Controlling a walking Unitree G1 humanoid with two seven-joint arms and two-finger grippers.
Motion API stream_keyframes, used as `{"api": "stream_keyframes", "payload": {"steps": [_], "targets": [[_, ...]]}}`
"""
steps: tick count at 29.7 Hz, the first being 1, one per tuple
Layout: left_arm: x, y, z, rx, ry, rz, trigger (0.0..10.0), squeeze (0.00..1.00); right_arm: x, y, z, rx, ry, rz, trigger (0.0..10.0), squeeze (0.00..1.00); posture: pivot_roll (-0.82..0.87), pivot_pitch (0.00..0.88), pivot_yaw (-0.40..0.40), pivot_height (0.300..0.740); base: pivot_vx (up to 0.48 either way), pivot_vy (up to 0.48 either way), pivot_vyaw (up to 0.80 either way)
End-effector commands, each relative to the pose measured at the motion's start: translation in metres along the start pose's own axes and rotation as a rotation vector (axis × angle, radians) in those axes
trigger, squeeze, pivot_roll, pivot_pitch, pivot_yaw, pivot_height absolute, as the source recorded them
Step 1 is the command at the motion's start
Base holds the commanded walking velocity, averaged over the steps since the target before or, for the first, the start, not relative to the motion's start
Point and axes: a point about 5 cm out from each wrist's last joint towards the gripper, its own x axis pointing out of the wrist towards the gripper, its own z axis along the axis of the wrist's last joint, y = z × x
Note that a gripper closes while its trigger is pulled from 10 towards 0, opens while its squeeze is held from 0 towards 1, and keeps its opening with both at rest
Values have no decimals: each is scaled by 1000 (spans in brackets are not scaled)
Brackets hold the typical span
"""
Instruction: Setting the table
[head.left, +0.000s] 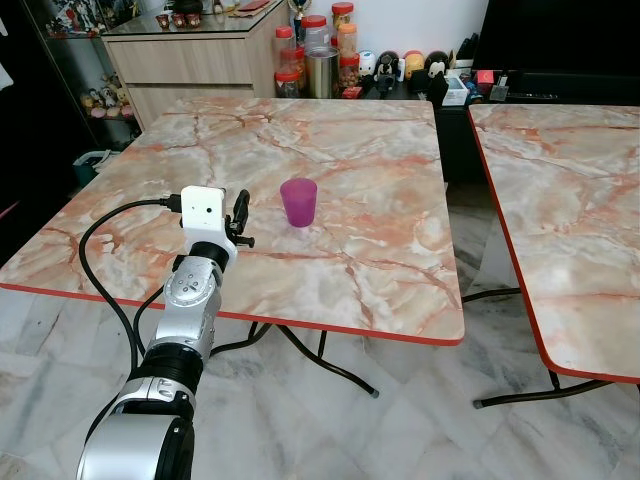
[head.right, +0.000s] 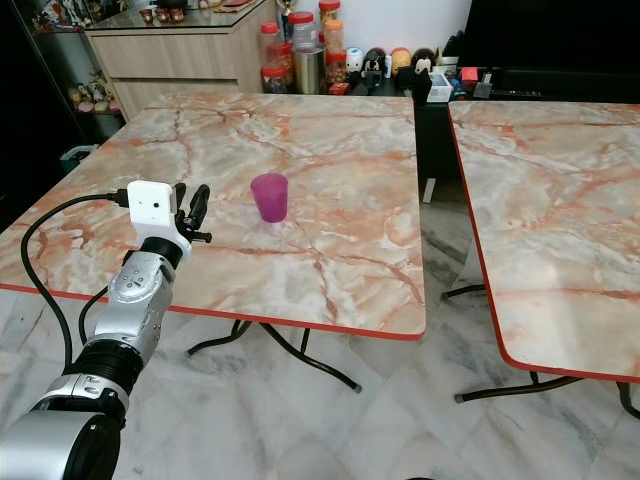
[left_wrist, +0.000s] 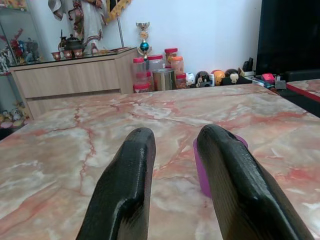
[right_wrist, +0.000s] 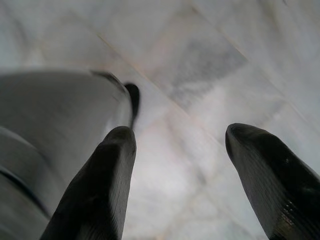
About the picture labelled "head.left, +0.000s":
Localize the purple plastic cup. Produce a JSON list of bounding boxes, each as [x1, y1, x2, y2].
[[280, 177, 319, 229]]

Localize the marble folding table red edge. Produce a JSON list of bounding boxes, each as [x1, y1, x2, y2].
[[0, 96, 468, 399], [467, 102, 640, 409]]

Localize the short red-lidded snack jar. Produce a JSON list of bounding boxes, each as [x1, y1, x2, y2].
[[274, 69, 304, 99]]

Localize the light wooden drawer cabinet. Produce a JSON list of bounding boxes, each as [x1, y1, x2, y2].
[[102, 6, 293, 132]]

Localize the small teal floor basket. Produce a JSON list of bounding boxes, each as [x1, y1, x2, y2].
[[74, 150, 120, 189]]

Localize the steel canister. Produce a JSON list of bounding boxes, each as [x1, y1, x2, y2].
[[305, 46, 340, 100]]

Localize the tall red-lidded snack jar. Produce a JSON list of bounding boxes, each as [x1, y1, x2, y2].
[[275, 25, 298, 74]]

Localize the wide clear red-lidded jar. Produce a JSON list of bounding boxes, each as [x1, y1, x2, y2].
[[301, 15, 332, 51]]

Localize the white and blue figurine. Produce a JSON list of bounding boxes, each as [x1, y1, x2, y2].
[[358, 50, 380, 83]]

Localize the black mouse figurine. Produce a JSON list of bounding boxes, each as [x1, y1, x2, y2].
[[374, 51, 402, 97]]

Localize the black display shelf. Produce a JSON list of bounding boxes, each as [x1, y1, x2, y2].
[[20, 0, 143, 153]]

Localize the yellow figurine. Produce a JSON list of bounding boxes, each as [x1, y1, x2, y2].
[[403, 50, 427, 82]]

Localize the black and white figurine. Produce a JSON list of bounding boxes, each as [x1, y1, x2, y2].
[[425, 50, 452, 88]]

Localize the white and blue box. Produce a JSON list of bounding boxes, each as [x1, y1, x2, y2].
[[440, 72, 470, 107]]

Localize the black television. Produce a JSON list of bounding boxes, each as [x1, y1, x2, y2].
[[470, 0, 640, 74]]

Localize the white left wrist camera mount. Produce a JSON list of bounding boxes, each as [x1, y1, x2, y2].
[[179, 185, 242, 265]]

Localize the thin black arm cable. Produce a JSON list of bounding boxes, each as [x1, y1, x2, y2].
[[130, 283, 169, 373]]

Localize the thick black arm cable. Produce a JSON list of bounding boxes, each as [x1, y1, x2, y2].
[[78, 197, 185, 373]]

